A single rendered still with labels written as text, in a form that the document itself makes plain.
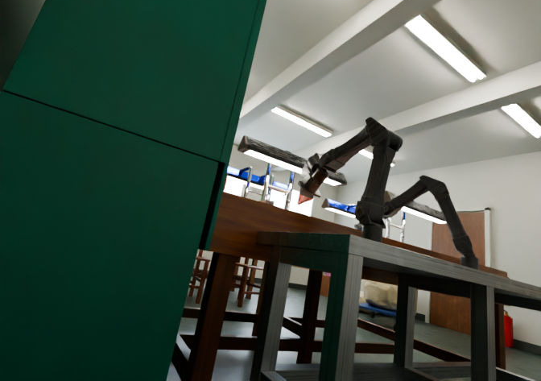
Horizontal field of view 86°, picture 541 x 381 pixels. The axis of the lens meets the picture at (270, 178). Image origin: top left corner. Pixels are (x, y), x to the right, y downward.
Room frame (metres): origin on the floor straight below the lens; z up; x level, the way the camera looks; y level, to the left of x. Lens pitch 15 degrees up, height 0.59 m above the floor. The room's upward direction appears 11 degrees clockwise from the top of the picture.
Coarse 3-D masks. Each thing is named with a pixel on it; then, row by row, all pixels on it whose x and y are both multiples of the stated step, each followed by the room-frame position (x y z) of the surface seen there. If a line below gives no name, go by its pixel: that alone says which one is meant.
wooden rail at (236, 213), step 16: (224, 192) 0.90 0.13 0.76; (224, 208) 0.90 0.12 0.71; (240, 208) 0.92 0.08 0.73; (256, 208) 0.95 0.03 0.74; (272, 208) 0.97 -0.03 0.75; (224, 224) 0.90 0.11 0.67; (240, 224) 0.93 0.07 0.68; (256, 224) 0.95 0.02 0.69; (272, 224) 0.98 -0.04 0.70; (288, 224) 1.01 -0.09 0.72; (304, 224) 1.04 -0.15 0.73; (320, 224) 1.07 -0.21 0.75; (336, 224) 1.10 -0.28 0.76; (224, 240) 0.91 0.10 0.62; (240, 240) 0.93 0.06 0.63; (384, 240) 1.23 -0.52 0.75; (240, 256) 0.94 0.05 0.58; (256, 256) 0.96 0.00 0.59; (432, 256) 1.38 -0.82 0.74; (448, 256) 1.44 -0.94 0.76; (368, 272) 1.19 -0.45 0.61; (384, 272) 1.23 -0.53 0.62; (496, 272) 1.65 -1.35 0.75; (416, 288) 1.34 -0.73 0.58
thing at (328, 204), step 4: (324, 200) 2.20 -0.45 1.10; (328, 200) 2.19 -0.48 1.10; (324, 204) 2.19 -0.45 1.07; (328, 204) 2.16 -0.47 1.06; (332, 204) 2.19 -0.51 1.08; (336, 204) 2.21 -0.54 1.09; (340, 204) 2.24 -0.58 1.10; (324, 208) 2.22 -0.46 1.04; (328, 208) 2.19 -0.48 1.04; (332, 208) 2.18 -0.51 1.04; (336, 208) 2.19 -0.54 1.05; (340, 208) 2.21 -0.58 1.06; (344, 208) 2.24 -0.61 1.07; (348, 208) 2.27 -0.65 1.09; (352, 208) 2.30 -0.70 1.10; (344, 212) 2.24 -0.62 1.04; (348, 212) 2.25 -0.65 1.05; (352, 212) 2.27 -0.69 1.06
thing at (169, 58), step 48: (48, 0) 0.60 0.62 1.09; (96, 0) 0.64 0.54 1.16; (144, 0) 0.69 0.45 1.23; (192, 0) 0.74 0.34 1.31; (240, 0) 0.81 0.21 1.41; (48, 48) 0.62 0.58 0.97; (96, 48) 0.66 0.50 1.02; (144, 48) 0.71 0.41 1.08; (192, 48) 0.76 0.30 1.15; (240, 48) 0.83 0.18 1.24; (48, 96) 0.64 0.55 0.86; (96, 96) 0.68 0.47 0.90; (144, 96) 0.72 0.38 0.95; (192, 96) 0.78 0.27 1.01; (240, 96) 0.84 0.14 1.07; (192, 144) 0.80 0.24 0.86
